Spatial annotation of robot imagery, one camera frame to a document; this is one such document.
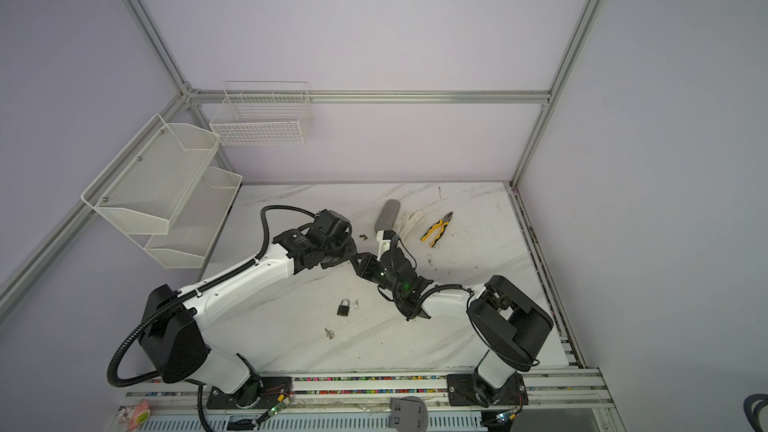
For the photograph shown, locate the left black padlock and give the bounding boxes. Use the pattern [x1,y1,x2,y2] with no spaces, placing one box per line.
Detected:
[337,299,351,317]

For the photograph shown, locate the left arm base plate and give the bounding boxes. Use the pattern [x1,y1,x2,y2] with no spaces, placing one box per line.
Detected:
[206,354,293,410]

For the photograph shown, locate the pink small object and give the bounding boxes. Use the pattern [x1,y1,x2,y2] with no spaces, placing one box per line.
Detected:
[118,400,151,431]

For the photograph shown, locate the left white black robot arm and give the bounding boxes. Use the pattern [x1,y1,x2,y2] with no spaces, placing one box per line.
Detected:
[138,210,356,394]

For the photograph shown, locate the black corrugated cable left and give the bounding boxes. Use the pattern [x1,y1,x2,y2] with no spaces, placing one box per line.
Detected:
[106,204,319,432]

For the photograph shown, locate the grey fabric case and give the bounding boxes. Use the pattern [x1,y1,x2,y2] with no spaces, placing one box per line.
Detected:
[374,199,401,232]

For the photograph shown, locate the lower white mesh shelf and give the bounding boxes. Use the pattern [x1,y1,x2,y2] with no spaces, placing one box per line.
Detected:
[144,167,242,269]

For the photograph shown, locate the white wire basket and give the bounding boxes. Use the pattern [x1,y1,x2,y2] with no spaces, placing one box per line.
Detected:
[210,81,313,146]

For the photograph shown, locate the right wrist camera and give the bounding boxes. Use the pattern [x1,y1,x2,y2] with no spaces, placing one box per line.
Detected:
[376,229,399,259]

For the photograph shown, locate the aluminium frame rail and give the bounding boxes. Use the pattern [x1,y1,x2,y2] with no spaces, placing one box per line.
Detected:
[189,90,551,105]

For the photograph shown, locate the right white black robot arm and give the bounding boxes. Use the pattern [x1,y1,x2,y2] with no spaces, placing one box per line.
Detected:
[351,243,554,392]

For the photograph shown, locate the yellow black pliers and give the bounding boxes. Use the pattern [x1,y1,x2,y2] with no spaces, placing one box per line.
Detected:
[420,212,453,248]

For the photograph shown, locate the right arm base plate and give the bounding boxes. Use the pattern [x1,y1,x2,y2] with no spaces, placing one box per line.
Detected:
[446,373,529,408]

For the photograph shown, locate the white work glove yellow cuff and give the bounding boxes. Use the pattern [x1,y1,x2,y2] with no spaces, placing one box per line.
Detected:
[394,210,425,241]

